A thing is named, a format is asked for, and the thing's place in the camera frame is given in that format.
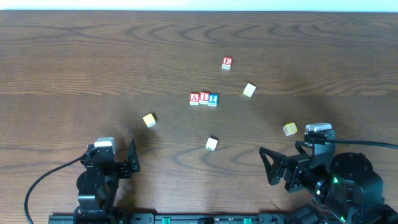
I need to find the red letter A block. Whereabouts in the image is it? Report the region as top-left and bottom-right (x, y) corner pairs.
(189, 93), (200, 106)

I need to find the plain cream number 3 block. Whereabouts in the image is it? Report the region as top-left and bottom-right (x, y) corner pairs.
(243, 83), (256, 97)

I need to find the red letter I block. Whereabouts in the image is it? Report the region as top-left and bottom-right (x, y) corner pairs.
(199, 92), (210, 105)

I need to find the blue number 2 block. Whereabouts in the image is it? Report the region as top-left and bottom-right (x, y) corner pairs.
(208, 94), (219, 107)

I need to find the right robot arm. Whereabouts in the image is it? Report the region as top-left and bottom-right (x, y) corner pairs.
(259, 146), (397, 223)

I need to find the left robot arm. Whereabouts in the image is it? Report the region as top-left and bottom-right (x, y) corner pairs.
(73, 137), (140, 224)

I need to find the yellow block left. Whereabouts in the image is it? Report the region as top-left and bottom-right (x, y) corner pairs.
(143, 113), (157, 128)

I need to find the yellow block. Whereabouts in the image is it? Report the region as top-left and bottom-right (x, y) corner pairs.
(283, 122), (298, 136)
(143, 113), (157, 128)

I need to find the yellow block right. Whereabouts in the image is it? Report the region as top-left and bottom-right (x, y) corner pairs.
(283, 122), (298, 136)

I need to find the cream block green edge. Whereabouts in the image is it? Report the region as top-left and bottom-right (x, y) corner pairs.
(205, 137), (218, 151)

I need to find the red letter E block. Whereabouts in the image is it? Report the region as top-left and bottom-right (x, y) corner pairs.
(221, 57), (233, 70)

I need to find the left black cable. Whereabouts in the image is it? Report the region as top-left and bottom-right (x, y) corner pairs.
(24, 156), (85, 224)

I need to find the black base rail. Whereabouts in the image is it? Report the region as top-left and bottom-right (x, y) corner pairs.
(48, 213), (317, 224)

